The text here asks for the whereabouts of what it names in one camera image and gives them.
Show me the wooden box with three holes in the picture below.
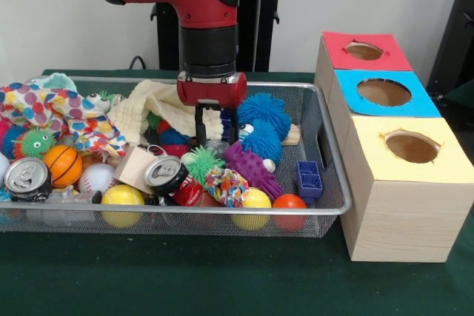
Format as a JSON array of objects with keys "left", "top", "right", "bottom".
[{"left": 313, "top": 30, "right": 474, "bottom": 263}]

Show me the green side table cloth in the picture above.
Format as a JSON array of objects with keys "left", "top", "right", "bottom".
[{"left": 425, "top": 78, "right": 474, "bottom": 167}]

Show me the small orange basketball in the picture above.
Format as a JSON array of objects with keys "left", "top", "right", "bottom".
[{"left": 42, "top": 144, "right": 84, "bottom": 188}]

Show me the yellow ball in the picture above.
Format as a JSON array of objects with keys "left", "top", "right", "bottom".
[
  {"left": 100, "top": 184, "right": 145, "bottom": 229},
  {"left": 231, "top": 187, "right": 273, "bottom": 231}
]

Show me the mint green fuzzy cloth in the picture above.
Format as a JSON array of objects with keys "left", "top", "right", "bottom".
[{"left": 36, "top": 73, "right": 79, "bottom": 93}]

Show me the silver topped drink can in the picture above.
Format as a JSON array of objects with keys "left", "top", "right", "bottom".
[{"left": 144, "top": 155, "right": 190, "bottom": 197}]

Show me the purple spiky rubber ball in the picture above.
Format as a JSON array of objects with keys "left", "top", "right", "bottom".
[{"left": 221, "top": 141, "right": 284, "bottom": 202}]

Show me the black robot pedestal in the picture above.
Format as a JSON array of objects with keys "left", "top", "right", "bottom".
[{"left": 150, "top": 0, "right": 299, "bottom": 72}]

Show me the shallow mesh bin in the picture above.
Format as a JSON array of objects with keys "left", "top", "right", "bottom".
[{"left": 0, "top": 77, "right": 353, "bottom": 239}]

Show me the long polka dot cloth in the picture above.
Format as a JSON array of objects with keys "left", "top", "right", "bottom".
[{"left": 0, "top": 82, "right": 250, "bottom": 209}]

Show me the clear crushed plastic bottle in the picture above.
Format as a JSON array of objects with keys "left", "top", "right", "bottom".
[{"left": 205, "top": 137, "right": 230, "bottom": 154}]

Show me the cream knitted cloth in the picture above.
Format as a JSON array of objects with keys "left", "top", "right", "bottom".
[{"left": 107, "top": 78, "right": 225, "bottom": 147}]

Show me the dark green table cloth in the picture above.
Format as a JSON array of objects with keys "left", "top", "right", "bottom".
[{"left": 0, "top": 69, "right": 474, "bottom": 316}]

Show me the black flat panel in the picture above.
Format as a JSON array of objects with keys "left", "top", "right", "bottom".
[{"left": 425, "top": 0, "right": 474, "bottom": 91}]

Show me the plain wooden block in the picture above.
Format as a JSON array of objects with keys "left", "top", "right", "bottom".
[{"left": 113, "top": 145, "right": 156, "bottom": 195}]

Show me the black looped cable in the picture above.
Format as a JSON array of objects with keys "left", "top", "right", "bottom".
[{"left": 129, "top": 56, "right": 149, "bottom": 71}]

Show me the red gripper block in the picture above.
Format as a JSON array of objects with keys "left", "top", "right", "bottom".
[{"left": 176, "top": 70, "right": 248, "bottom": 147}]

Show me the orange ball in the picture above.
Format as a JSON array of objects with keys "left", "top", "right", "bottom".
[{"left": 273, "top": 193, "right": 308, "bottom": 231}]

